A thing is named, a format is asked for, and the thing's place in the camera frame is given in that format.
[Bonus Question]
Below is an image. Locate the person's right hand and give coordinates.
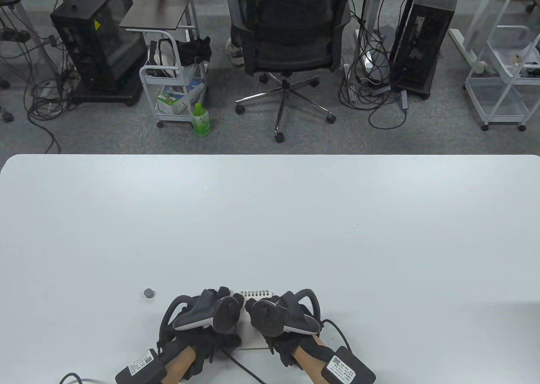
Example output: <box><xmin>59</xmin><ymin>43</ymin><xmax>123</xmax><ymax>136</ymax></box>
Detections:
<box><xmin>246</xmin><ymin>297</ymin><xmax>336</xmax><ymax>369</ymax></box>

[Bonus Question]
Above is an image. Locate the person's left hand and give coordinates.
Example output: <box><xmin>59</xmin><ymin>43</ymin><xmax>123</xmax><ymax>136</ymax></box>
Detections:
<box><xmin>157</xmin><ymin>287</ymin><xmax>246</xmax><ymax>379</ymax></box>

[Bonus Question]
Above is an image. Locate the spiral lined notebook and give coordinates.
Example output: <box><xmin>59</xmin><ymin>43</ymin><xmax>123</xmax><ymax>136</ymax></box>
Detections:
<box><xmin>235</xmin><ymin>290</ymin><xmax>275</xmax><ymax>351</ymax></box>

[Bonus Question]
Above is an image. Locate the person's left forearm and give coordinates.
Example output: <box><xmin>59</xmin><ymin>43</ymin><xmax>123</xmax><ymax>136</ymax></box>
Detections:
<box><xmin>162</xmin><ymin>346</ymin><xmax>197</xmax><ymax>384</ymax></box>

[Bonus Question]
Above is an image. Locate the person's right forearm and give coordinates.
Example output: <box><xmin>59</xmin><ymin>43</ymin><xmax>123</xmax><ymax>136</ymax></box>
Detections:
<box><xmin>293</xmin><ymin>338</ymin><xmax>334</xmax><ymax>384</ymax></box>

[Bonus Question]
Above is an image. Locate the black tracking controller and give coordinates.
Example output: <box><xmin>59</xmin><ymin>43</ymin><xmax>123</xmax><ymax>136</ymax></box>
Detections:
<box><xmin>160</xmin><ymin>289</ymin><xmax>246</xmax><ymax>335</ymax></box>
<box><xmin>251</xmin><ymin>289</ymin><xmax>324</xmax><ymax>338</ymax></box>

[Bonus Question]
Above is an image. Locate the black wrist sensor box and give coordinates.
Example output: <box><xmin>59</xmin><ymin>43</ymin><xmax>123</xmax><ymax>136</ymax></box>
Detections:
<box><xmin>115</xmin><ymin>349</ymin><xmax>168</xmax><ymax>384</ymax></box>
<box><xmin>321</xmin><ymin>346</ymin><xmax>376</xmax><ymax>384</ymax></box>

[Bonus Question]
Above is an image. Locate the green plastic bottle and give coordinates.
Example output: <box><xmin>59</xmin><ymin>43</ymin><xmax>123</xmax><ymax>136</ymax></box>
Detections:
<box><xmin>192</xmin><ymin>103</ymin><xmax>212</xmax><ymax>138</ymax></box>

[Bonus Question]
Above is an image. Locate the white rolling cart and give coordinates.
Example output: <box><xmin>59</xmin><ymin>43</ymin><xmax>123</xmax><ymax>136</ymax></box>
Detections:
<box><xmin>463</xmin><ymin>0</ymin><xmax>540</xmax><ymax>132</ymax></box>
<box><xmin>139</xmin><ymin>30</ymin><xmax>210</xmax><ymax>128</ymax></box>

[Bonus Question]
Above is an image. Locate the green and white box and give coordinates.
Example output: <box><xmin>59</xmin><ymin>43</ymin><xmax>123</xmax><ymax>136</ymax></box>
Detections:
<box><xmin>157</xmin><ymin>79</ymin><xmax>206</xmax><ymax>115</ymax></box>

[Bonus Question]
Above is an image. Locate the white power strip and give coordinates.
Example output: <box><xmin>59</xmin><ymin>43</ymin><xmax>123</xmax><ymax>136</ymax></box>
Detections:
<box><xmin>343</xmin><ymin>63</ymin><xmax>356</xmax><ymax>103</ymax></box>

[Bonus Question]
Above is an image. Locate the black bag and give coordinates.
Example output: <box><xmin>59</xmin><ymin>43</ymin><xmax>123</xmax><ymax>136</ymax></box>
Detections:
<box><xmin>147</xmin><ymin>36</ymin><xmax>213</xmax><ymax>79</ymax></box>

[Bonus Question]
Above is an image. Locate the black glass computer tower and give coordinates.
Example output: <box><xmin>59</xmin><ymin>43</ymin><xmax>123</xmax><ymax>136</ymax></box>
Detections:
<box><xmin>50</xmin><ymin>0</ymin><xmax>146</xmax><ymax>107</ymax></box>

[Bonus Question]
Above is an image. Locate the black mesh office chair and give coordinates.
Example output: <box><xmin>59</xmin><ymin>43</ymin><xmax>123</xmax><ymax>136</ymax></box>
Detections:
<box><xmin>235</xmin><ymin>0</ymin><xmax>359</xmax><ymax>143</ymax></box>

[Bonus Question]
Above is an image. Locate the dark side table top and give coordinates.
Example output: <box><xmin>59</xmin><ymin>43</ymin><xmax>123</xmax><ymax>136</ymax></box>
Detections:
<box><xmin>119</xmin><ymin>0</ymin><xmax>197</xmax><ymax>33</ymax></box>

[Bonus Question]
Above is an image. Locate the white desk leg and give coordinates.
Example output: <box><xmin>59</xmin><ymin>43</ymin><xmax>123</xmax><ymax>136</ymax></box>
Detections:
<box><xmin>448</xmin><ymin>0</ymin><xmax>498</xmax><ymax>75</ymax></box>

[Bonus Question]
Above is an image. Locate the grey desk column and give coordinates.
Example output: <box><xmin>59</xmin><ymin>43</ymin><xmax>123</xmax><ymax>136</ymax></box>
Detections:
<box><xmin>354</xmin><ymin>0</ymin><xmax>397</xmax><ymax>74</ymax></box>

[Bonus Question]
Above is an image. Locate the black power strip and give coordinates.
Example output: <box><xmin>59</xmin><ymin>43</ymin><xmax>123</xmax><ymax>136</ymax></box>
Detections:
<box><xmin>0</xmin><ymin>29</ymin><xmax>32</xmax><ymax>43</ymax></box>

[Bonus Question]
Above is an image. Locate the black glove cable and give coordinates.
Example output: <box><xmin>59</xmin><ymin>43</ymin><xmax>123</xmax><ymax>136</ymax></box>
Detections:
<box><xmin>219</xmin><ymin>348</ymin><xmax>267</xmax><ymax>384</ymax></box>
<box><xmin>322</xmin><ymin>319</ymin><xmax>353</xmax><ymax>352</ymax></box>

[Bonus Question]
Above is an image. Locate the black sensor box cable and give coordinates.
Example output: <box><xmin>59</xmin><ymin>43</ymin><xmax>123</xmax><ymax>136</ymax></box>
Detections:
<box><xmin>58</xmin><ymin>373</ymin><xmax>101</xmax><ymax>384</ymax></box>

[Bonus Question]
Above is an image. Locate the tangle of black cables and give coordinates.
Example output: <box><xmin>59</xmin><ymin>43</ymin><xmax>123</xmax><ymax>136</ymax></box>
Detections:
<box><xmin>339</xmin><ymin>4</ymin><xmax>410</xmax><ymax>130</ymax></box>
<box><xmin>0</xmin><ymin>4</ymin><xmax>81</xmax><ymax>153</ymax></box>

